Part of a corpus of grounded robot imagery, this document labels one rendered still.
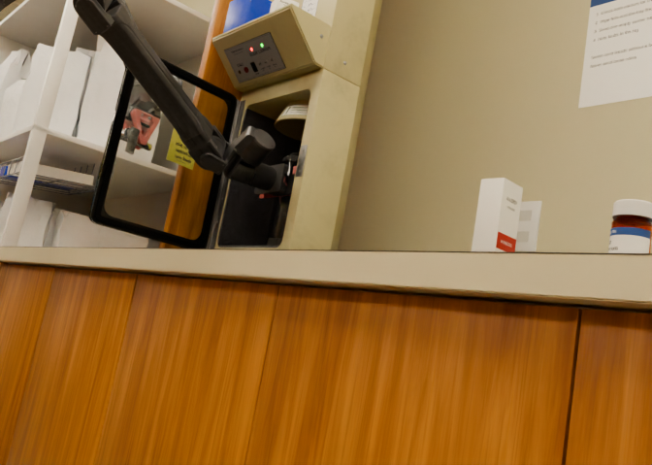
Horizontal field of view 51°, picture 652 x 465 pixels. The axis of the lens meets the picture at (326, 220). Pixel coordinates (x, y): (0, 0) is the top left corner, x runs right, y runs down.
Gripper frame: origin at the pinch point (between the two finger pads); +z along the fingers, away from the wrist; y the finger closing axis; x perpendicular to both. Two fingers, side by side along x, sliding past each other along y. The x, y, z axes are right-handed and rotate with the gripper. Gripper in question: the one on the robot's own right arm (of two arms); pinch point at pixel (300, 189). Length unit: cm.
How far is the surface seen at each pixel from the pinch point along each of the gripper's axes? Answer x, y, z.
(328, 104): -16.3, -14.4, -7.1
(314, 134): -8.7, -14.4, -9.2
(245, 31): -31.9, 2.9, -21.0
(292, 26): -29.9, -12.7, -18.8
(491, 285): 27, -88, -39
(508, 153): -15.9, -32.9, 33.1
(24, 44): -80, 208, -23
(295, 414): 44, -59, -37
